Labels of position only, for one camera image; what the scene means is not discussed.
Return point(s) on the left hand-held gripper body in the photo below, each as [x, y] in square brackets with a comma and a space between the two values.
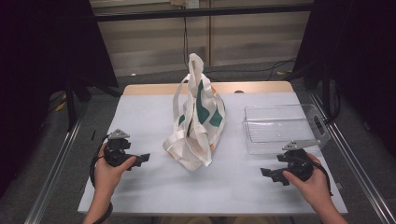
[113, 155]

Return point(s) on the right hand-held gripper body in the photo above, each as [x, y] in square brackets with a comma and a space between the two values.
[300, 166]

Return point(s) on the white green canvas tote bag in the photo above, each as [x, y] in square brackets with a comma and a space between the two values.
[194, 140]

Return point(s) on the person's left hand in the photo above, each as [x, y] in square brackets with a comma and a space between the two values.
[107, 179]

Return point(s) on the person's right hand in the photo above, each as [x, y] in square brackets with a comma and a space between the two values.
[314, 188]

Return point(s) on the clear plastic bin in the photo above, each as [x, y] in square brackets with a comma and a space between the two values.
[280, 130]

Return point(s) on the black metal stand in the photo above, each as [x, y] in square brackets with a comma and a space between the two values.
[71, 105]
[326, 90]

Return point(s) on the white table mat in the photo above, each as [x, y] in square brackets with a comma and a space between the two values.
[199, 193]

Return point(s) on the black curtain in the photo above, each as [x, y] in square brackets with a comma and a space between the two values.
[40, 62]
[358, 62]

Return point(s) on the black horizontal bar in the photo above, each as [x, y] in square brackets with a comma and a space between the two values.
[202, 12]

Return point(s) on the aluminium floor rail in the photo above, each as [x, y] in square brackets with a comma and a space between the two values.
[358, 168]
[53, 174]

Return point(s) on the wooden vertical post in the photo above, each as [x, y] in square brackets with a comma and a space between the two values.
[210, 37]

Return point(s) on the white wall socket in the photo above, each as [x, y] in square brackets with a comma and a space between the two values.
[192, 3]

